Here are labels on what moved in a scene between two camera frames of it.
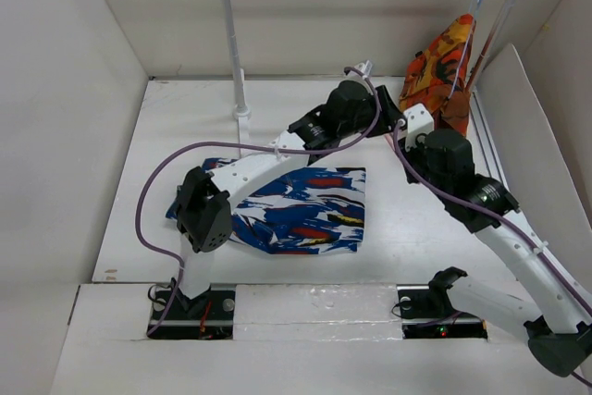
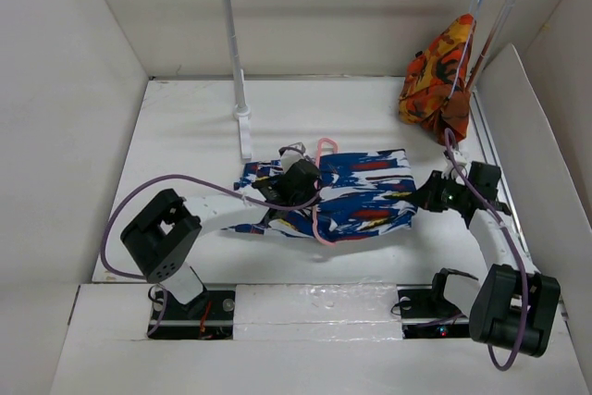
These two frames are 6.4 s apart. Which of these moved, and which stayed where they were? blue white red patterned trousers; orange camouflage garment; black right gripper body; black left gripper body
Moved: blue white red patterned trousers; black right gripper body; black left gripper body
Stayed: orange camouflage garment
